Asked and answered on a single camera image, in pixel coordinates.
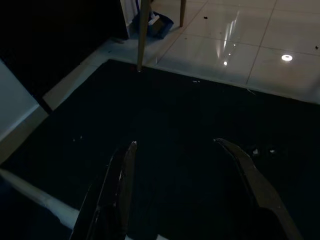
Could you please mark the white paper scrap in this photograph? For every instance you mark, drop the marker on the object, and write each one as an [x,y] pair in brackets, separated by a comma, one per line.
[255,151]
[272,151]

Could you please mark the black cabinet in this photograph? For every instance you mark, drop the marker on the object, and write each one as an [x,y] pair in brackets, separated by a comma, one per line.
[50,30]

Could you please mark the blue dustpan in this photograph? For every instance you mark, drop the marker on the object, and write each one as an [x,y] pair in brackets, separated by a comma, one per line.
[165,23]

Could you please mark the black floor mat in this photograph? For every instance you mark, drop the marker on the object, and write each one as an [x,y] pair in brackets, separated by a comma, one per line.
[175,112]

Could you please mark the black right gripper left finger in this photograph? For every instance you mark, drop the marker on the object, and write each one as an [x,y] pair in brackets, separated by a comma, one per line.
[112,200]

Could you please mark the white hand brush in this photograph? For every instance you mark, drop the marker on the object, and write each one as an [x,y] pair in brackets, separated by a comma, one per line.
[156,25]

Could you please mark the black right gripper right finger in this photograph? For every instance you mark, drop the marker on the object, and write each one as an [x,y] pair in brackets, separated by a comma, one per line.
[260,185]

